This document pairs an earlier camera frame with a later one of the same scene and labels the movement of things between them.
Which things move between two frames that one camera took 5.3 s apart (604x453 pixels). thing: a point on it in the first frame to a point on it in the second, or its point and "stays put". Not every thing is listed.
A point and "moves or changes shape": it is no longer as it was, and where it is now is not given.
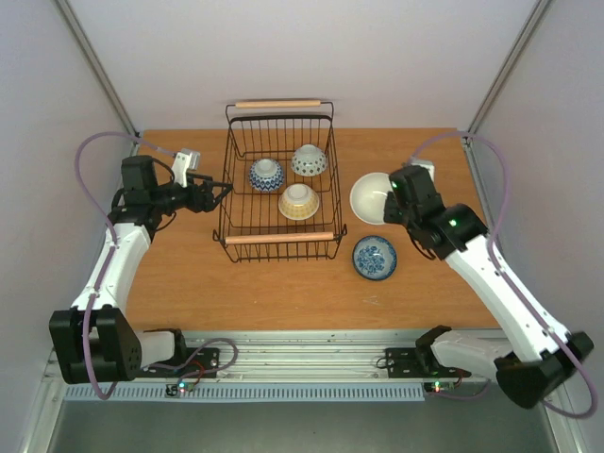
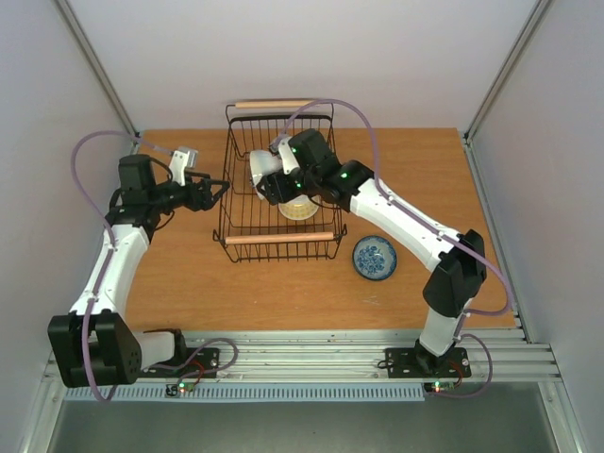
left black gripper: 198,205 stays put
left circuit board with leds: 173,390 stays put
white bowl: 368,196 moves or changes shape
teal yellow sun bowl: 298,202 stays put
